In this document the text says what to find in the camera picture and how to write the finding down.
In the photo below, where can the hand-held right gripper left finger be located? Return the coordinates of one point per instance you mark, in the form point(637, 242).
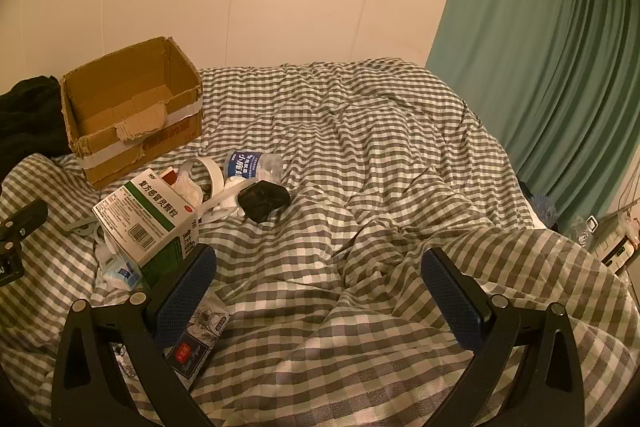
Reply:
point(185, 302)

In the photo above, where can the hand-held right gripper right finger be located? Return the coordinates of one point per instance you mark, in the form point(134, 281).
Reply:
point(450, 302)

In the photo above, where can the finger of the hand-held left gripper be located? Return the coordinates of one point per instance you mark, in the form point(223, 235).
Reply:
point(22, 217)

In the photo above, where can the blue tissue packet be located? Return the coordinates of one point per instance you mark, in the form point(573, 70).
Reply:
point(122, 277)

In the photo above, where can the white green medicine box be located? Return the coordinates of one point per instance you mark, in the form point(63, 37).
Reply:
point(145, 217)

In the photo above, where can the black case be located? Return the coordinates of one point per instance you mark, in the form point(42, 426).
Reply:
point(262, 199)

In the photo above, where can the brown cardboard box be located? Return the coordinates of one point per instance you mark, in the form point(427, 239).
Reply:
point(100, 82)

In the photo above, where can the white printed packet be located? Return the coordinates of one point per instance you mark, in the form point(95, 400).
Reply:
point(211, 317)

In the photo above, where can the dark card box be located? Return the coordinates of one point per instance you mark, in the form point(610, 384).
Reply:
point(189, 357)

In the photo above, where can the grey plastic tool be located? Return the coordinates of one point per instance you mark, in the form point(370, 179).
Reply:
point(80, 225)

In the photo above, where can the dark cloth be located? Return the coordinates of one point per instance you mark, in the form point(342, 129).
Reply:
point(30, 117)

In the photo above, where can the white tube purple band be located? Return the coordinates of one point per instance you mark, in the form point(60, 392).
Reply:
point(220, 203)

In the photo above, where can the crumpled white tissue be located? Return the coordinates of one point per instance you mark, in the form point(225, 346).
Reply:
point(189, 187)

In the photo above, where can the white tape roll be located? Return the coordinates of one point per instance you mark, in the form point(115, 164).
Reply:
point(218, 177)

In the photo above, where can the small clear bottle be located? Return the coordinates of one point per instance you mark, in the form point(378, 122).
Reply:
point(582, 234)

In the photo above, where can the clear bottle blue label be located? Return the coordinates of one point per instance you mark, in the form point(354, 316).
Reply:
point(245, 164)

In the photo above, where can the grey checked blanket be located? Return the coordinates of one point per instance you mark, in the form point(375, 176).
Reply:
point(350, 157)

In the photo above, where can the white ribbed case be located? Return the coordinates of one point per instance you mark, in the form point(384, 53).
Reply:
point(617, 242)

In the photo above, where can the green curtain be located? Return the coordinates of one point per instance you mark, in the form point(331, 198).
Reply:
point(525, 57)

